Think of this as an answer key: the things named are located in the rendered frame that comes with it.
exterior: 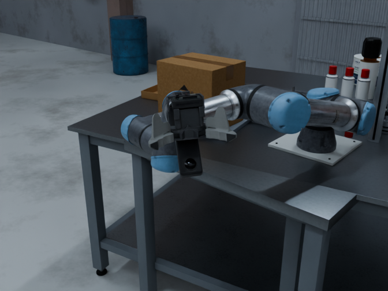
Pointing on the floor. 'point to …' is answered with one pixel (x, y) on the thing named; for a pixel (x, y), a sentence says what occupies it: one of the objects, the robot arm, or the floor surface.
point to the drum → (129, 45)
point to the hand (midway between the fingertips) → (194, 145)
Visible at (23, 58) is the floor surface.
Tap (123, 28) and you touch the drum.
